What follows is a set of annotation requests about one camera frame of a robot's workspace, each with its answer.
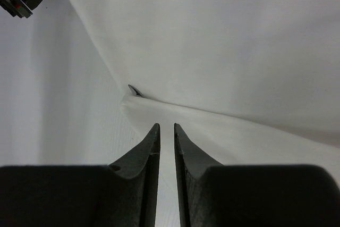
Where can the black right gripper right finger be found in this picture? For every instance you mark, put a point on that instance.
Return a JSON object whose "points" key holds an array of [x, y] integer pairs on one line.
{"points": [[212, 194]]}

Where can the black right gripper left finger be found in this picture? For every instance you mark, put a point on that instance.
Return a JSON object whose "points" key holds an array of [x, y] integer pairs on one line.
{"points": [[123, 193]]}

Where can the knife with teal handle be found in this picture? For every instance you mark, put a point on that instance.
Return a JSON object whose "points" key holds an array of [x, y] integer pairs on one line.
{"points": [[135, 91]]}

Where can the white cloth napkin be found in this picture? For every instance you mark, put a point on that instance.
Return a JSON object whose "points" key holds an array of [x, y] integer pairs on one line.
{"points": [[250, 81]]}

